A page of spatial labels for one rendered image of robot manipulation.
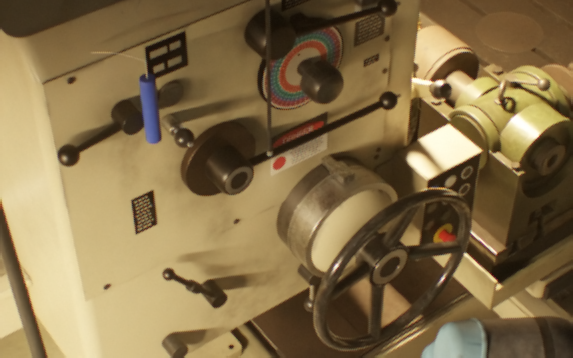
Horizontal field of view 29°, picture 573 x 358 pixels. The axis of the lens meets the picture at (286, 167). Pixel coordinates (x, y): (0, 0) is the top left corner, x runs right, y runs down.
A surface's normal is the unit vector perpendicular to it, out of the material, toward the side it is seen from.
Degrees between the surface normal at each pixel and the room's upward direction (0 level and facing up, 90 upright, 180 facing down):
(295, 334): 0
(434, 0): 0
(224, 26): 90
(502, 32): 0
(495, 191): 90
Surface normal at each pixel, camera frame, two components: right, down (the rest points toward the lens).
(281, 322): 0.00, -0.73
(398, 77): 0.58, 0.56
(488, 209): -0.81, 0.40
